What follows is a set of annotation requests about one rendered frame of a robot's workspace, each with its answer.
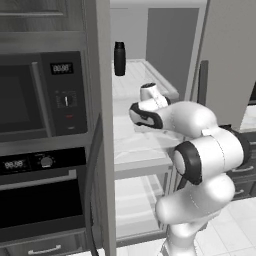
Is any narrow clear fridge drawer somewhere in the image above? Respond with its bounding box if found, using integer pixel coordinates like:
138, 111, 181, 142
114, 173, 172, 240

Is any grey fridge door with straight handle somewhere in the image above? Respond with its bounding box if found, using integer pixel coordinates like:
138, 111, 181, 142
184, 0, 256, 132

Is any dark grey cupboard run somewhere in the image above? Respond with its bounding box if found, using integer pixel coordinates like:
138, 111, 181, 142
219, 130, 256, 202

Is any black microwave oven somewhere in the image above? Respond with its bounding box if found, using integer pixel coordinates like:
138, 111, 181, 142
0, 50, 89, 143

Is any grey microwave door handle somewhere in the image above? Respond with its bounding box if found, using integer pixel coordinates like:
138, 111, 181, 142
31, 61, 56, 138

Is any dark straight fridge handle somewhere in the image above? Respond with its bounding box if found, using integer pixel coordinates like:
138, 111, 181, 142
196, 59, 210, 107

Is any black built-in oven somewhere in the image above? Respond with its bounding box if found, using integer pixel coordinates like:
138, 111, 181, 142
0, 146, 88, 244

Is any black curved fridge handle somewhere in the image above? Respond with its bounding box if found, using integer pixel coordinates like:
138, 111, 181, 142
84, 113, 103, 256

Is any white fridge shelf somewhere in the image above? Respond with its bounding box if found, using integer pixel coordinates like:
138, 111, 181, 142
111, 58, 180, 102

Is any black bottle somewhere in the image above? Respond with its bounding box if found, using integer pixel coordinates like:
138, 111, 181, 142
113, 41, 127, 77

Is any grey fridge door with curved handle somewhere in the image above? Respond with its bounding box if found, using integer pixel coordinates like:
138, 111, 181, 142
84, 0, 117, 256

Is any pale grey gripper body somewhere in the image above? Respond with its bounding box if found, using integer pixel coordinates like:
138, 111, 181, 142
134, 123, 161, 134

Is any grey oven door handle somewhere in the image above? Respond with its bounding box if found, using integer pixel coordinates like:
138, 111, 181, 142
0, 169, 78, 192

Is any grey tall appliance cabinet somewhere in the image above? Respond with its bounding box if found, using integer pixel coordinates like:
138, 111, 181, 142
0, 30, 102, 256

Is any grey wooden cupboard door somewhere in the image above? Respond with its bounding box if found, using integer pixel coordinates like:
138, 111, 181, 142
0, 0, 86, 33

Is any grey drawer front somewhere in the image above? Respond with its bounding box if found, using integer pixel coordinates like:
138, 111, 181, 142
0, 229, 89, 256

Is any silver drawer handle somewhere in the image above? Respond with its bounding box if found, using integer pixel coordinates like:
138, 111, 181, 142
27, 244, 63, 256

